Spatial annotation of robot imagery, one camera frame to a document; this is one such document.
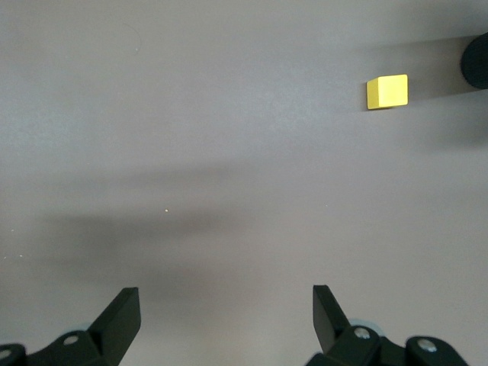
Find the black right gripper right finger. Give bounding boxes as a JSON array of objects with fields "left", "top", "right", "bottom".
[{"left": 304, "top": 284, "right": 470, "bottom": 366}]

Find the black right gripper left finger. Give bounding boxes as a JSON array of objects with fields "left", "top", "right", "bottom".
[{"left": 0, "top": 287, "right": 143, "bottom": 366}]

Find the yellow block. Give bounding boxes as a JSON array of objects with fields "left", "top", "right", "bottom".
[{"left": 366, "top": 73, "right": 409, "bottom": 113}]

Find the black round knob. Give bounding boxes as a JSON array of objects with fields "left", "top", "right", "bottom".
[{"left": 459, "top": 32, "right": 488, "bottom": 92}]

